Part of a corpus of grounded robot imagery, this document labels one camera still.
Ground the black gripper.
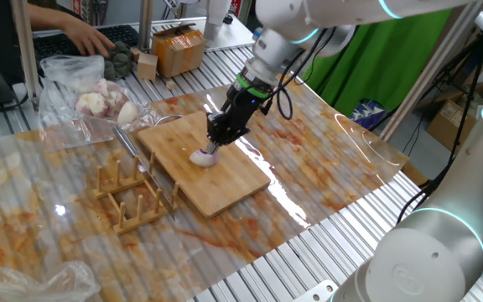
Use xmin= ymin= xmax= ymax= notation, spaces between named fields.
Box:
xmin=205 ymin=86 xmax=267 ymax=156

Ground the red onion wedge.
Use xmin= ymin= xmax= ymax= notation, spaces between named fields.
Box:
xmin=189 ymin=147 xmax=221 ymax=169

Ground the steel cleaver knife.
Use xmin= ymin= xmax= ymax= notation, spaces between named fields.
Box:
xmin=112 ymin=124 xmax=177 ymax=222

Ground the clear bag of onions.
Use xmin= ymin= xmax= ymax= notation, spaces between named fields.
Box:
xmin=38 ymin=54 xmax=162 ymax=142

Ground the person's bare hand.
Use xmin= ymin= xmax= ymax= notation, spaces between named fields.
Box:
xmin=59 ymin=18 xmax=117 ymax=59

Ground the bamboo cutting board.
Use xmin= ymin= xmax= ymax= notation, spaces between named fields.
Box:
xmin=136 ymin=109 xmax=272 ymax=219

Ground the taped cardboard box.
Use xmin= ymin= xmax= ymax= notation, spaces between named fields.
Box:
xmin=150 ymin=23 xmax=207 ymax=79

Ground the white onion half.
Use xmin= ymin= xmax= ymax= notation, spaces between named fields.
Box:
xmin=117 ymin=100 xmax=139 ymax=126

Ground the wooden cube block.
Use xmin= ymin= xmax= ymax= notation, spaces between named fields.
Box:
xmin=136 ymin=52 xmax=159 ymax=81

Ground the clear plastic table sheet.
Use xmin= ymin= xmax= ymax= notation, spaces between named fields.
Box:
xmin=0 ymin=69 xmax=410 ymax=302

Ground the pink peeled onion piece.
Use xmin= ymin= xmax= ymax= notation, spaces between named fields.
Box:
xmin=106 ymin=89 xmax=130 ymax=111
xmin=92 ymin=78 xmax=111 ymax=98

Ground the white plastic stand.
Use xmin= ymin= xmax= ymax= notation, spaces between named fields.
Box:
xmin=205 ymin=0 xmax=233 ymax=42

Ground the wooden peg dish rack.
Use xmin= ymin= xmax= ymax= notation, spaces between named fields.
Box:
xmin=92 ymin=151 xmax=180 ymax=236

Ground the dark green cloth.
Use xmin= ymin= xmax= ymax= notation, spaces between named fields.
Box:
xmin=102 ymin=40 xmax=134 ymax=81

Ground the large peeled onion chunk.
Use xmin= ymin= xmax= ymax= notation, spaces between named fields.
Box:
xmin=75 ymin=91 xmax=112 ymax=118

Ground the black keyboard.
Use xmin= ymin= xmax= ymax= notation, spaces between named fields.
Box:
xmin=31 ymin=23 xmax=140 ymax=64

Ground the blue white patterned bag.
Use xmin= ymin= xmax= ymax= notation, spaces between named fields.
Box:
xmin=349 ymin=98 xmax=390 ymax=130

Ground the green backdrop cloth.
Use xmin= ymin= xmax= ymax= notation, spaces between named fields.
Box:
xmin=301 ymin=8 xmax=453 ymax=118

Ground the crumpled clear plastic bag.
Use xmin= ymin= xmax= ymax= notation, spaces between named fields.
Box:
xmin=0 ymin=259 xmax=101 ymax=302

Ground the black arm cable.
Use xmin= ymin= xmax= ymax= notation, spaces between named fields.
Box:
xmin=262 ymin=27 xmax=339 ymax=122

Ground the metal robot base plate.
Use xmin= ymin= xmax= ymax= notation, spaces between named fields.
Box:
xmin=292 ymin=279 xmax=340 ymax=302

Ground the slanted aluminium frame post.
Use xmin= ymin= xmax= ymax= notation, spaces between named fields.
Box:
xmin=378 ymin=0 xmax=483 ymax=143

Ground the black base cable bundle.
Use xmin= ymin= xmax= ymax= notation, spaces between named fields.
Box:
xmin=395 ymin=33 xmax=483 ymax=226

